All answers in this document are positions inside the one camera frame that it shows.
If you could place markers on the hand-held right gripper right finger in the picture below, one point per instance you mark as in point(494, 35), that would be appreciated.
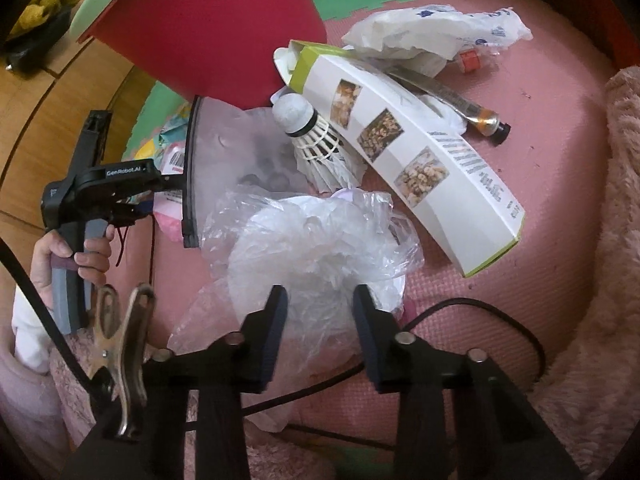
point(365, 340)

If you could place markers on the white carton box green edges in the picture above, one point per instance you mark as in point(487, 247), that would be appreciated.
point(400, 125)

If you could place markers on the white printed plastic bag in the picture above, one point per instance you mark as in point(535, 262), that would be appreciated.
point(425, 25)

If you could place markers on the green foam mat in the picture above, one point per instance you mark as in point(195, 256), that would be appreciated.
point(350, 5)

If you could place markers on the red bin with green rim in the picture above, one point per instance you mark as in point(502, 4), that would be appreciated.
point(210, 25)

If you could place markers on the metal spring clip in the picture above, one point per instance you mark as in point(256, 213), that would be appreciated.
point(125, 340)

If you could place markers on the yellow cloth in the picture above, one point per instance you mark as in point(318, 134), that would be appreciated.
point(45, 5)

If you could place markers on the black pouch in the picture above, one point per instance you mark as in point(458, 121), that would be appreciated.
point(35, 55)

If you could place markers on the clear plastic bag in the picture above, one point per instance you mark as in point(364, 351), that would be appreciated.
point(310, 260)

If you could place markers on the red bed cover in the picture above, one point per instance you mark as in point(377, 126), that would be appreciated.
point(595, 15)

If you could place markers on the person's left hand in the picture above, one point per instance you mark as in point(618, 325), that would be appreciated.
point(95, 260)

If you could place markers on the clear zip bag black zipper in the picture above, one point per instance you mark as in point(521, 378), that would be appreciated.
point(220, 150)

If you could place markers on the white plastic blister tray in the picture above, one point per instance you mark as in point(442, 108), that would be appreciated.
point(284, 62)

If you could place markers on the teal floral paper wrapper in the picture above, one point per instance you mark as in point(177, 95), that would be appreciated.
point(175, 122)

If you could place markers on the pink barcode packet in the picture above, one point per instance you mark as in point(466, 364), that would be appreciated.
point(167, 220)

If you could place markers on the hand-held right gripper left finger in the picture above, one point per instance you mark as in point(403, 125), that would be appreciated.
point(272, 340)

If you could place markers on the wooden wardrobe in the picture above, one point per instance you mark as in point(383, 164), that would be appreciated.
point(30, 125)

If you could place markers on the silver cream tube black cap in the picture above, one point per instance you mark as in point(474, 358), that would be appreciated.
point(480, 120)

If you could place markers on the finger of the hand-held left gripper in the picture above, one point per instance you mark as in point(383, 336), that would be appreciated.
point(170, 184)

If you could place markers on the pink foam mat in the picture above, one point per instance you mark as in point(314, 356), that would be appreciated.
point(540, 160)

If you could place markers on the white shuttlecock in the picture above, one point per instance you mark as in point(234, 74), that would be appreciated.
point(305, 120)

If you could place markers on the small orange label bottle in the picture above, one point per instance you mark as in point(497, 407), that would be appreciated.
point(470, 60)

